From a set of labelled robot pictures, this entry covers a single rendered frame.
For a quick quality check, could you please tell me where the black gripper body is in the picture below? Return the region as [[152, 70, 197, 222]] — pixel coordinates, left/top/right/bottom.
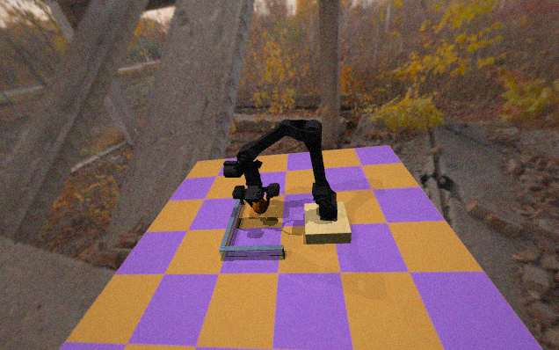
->
[[232, 174, 280, 199]]

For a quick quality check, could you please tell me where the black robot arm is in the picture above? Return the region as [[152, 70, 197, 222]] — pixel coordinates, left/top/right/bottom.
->
[[223, 119, 338, 222]]

